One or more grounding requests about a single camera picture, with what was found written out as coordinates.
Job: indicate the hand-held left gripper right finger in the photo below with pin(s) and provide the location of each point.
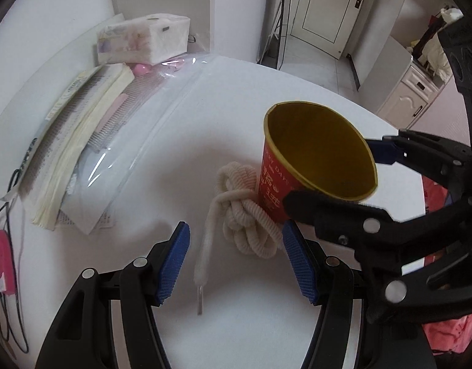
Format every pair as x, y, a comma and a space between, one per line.
299, 265

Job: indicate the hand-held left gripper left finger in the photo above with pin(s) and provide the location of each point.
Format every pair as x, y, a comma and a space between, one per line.
174, 265

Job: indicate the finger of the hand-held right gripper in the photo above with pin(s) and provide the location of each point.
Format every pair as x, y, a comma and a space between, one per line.
335, 215
385, 150

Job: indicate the red paper cup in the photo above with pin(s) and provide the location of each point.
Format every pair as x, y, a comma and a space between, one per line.
274, 176

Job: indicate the cream cloth bundle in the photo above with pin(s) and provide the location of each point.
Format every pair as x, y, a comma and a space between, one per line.
435, 50

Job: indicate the cream cabinet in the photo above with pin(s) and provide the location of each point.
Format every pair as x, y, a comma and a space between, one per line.
408, 92

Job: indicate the clear plastic bag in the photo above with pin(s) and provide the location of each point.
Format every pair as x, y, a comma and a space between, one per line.
155, 123

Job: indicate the grey mesh comb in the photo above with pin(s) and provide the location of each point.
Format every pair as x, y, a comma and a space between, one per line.
116, 123

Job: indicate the pink printed blanket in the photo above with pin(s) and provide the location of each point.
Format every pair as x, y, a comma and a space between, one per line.
447, 334

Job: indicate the black framed standing mirror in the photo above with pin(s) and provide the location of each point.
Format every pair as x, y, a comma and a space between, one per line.
276, 27

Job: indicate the stack of papers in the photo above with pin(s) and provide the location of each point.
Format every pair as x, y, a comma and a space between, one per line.
74, 130

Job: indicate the pink device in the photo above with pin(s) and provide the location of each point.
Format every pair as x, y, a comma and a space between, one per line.
1, 261

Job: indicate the pink round item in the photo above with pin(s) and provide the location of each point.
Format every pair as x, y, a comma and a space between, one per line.
139, 69

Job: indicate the white tissue pack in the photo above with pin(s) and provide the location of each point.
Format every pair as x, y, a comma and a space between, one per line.
143, 38

